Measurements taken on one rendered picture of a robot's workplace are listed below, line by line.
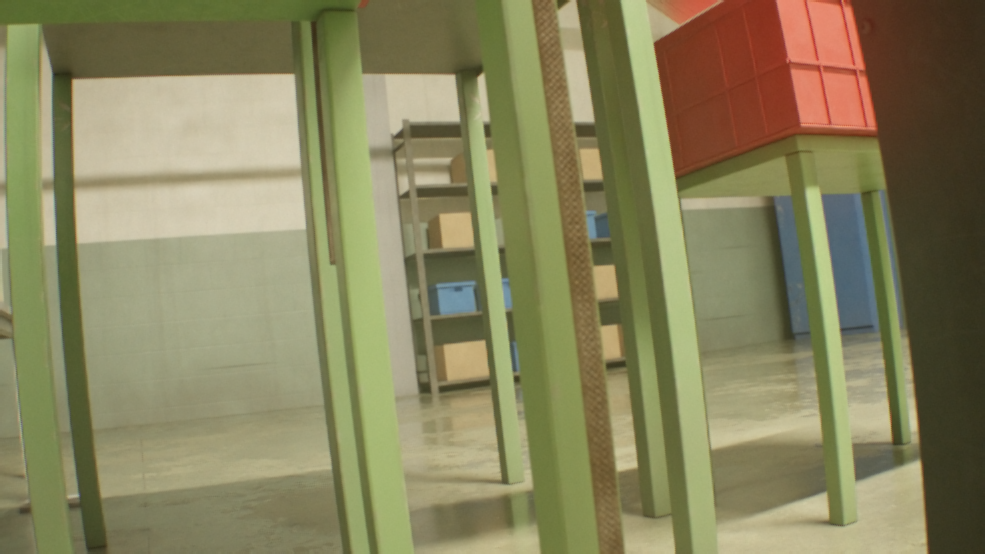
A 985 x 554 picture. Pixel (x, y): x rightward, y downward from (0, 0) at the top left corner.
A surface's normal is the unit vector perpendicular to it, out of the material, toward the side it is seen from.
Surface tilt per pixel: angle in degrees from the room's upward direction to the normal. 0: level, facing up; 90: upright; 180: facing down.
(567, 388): 90
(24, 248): 90
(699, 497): 90
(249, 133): 90
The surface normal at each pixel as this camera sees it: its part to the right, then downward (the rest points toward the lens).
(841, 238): -0.91, 0.07
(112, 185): 0.40, -0.13
